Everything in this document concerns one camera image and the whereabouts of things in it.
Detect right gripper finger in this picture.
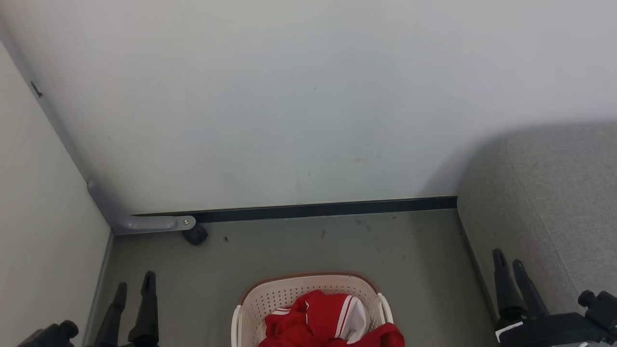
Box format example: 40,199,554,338
492,248,526,319
512,259,550,319

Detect grey fabric sofa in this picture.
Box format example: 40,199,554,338
457,123,617,347

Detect cream perforated laundry basket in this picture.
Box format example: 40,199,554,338
231,272,393,347

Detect grey metal partition foot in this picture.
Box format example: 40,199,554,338
88,179,196,236

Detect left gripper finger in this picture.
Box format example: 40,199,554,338
94,282,128,347
128,271,160,347

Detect red jersey with white stripes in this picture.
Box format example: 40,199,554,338
264,289,369,347

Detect black caster wheel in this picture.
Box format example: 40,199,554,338
182,224,209,246

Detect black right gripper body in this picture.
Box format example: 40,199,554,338
496,312,608,347

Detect black baseboard strip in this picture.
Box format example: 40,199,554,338
133,196,457,223

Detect plain red shirt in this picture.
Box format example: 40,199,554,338
337,322,405,347

